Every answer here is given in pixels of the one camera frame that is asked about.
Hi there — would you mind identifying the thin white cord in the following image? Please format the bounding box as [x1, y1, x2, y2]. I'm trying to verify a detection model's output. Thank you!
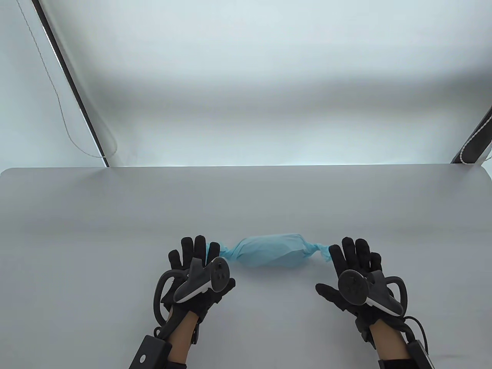
[15, 0, 106, 158]

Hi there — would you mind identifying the person's right forearm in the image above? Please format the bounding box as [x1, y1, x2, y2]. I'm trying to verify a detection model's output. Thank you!
[369, 321, 412, 360]

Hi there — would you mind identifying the black white left controller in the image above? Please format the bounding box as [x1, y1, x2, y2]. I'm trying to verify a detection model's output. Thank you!
[154, 258, 231, 322]

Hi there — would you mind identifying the black left wrist box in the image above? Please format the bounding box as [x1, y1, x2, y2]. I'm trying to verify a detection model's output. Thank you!
[128, 334, 173, 369]

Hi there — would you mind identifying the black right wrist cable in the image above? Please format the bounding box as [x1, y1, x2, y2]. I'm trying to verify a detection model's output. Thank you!
[402, 315, 429, 352]

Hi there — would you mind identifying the black right wrist strap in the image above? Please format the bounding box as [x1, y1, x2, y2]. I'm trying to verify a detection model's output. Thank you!
[378, 357, 417, 369]

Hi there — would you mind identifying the long black pole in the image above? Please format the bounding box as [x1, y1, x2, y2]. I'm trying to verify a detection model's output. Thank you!
[32, 0, 110, 168]

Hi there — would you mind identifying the person's left hand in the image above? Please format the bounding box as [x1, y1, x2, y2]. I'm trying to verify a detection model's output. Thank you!
[161, 235, 236, 323]

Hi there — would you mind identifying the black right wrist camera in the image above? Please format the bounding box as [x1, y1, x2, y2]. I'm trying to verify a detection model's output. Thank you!
[356, 318, 379, 349]

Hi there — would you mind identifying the black wrist box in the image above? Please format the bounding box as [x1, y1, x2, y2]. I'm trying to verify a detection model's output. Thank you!
[407, 338, 437, 369]
[128, 334, 173, 369]

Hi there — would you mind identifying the short black pole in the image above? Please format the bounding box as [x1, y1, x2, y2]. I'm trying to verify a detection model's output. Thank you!
[450, 104, 492, 165]

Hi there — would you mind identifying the light blue gift wrapping paper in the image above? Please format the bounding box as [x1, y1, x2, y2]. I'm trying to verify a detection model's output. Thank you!
[206, 233, 332, 269]

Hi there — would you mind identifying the black right wrist box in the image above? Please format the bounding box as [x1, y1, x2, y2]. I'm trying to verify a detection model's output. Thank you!
[407, 338, 437, 369]

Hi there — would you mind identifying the person's left forearm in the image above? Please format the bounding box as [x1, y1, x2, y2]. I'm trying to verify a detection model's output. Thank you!
[168, 311, 199, 362]

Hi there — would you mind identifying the person's right hand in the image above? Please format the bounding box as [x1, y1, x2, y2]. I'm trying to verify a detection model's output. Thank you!
[315, 237, 408, 344]

